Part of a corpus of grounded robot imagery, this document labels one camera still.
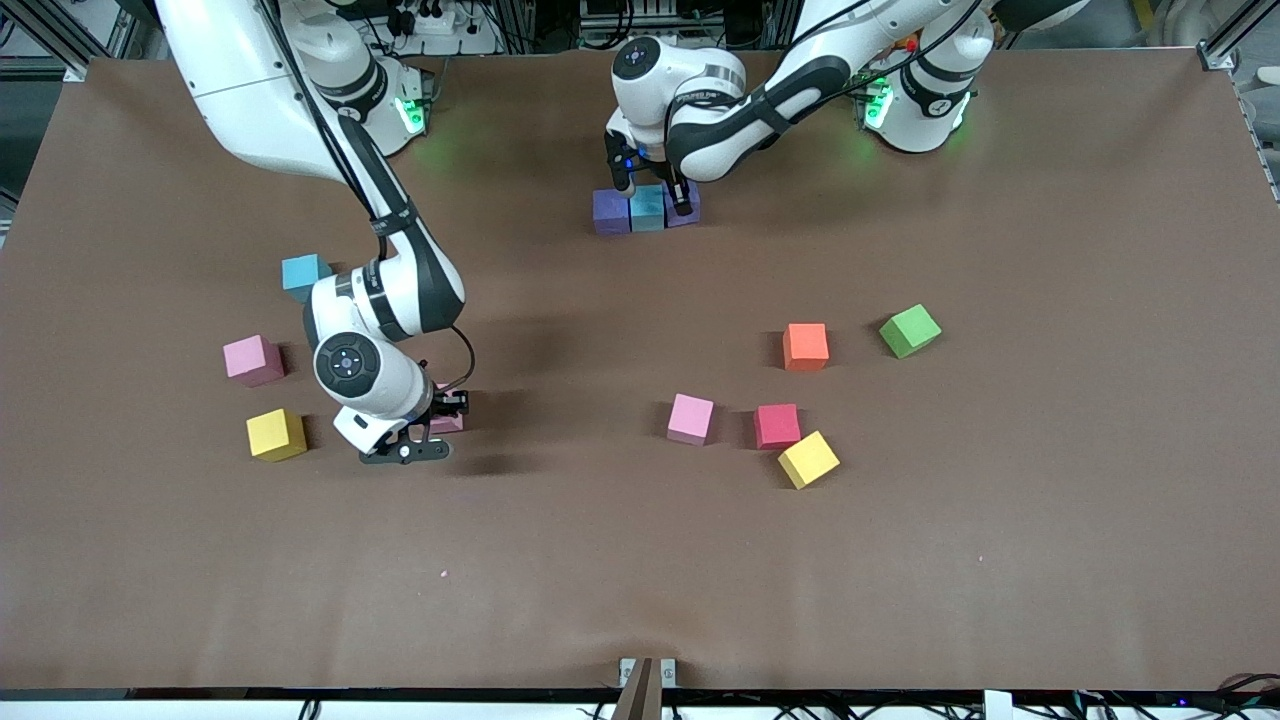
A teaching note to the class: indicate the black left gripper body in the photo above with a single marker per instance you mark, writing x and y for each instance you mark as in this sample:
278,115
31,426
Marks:
651,165

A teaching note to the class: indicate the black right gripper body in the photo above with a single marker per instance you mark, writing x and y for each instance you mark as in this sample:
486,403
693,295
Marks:
441,404

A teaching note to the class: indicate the pink foam cube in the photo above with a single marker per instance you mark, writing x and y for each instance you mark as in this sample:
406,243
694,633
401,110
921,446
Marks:
690,417
250,358
448,425

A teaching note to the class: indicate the purple foam cube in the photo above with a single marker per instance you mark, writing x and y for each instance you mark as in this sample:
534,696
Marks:
610,213
685,223

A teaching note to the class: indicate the cyan foam cube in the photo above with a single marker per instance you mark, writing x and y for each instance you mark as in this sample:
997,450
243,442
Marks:
648,210
298,272

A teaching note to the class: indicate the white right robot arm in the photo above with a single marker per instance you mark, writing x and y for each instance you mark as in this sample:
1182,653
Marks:
240,90

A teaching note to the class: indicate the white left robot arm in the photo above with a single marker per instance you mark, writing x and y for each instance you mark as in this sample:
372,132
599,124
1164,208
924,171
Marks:
650,100

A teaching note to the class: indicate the yellow foam cube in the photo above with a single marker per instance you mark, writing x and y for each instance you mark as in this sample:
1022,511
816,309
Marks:
275,433
808,459

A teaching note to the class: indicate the orange foam cube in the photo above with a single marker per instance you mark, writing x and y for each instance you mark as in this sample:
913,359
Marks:
805,345

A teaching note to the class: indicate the white power strip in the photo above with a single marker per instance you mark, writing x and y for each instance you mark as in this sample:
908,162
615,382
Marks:
440,20

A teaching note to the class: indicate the red foam cube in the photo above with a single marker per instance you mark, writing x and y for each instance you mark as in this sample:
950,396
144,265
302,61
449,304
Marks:
777,425

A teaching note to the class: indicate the green foam cube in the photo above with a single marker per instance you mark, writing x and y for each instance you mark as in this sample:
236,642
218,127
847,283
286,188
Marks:
910,330

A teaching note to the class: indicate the brown wooden strip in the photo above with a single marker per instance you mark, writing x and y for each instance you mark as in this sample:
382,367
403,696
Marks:
640,700

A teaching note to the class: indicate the perforated metal strip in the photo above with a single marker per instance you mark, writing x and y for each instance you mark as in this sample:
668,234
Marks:
1262,150

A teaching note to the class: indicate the small white box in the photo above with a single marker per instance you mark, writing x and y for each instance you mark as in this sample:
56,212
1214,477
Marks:
997,706

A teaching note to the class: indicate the aluminium frame post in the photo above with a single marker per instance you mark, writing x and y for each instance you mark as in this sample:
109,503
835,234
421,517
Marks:
782,20
520,25

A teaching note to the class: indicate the small metal bracket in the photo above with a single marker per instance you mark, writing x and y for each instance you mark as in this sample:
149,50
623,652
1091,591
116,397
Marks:
627,668

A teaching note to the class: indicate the aluminium frame profile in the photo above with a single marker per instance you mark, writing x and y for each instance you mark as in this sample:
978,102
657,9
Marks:
1235,35
50,38

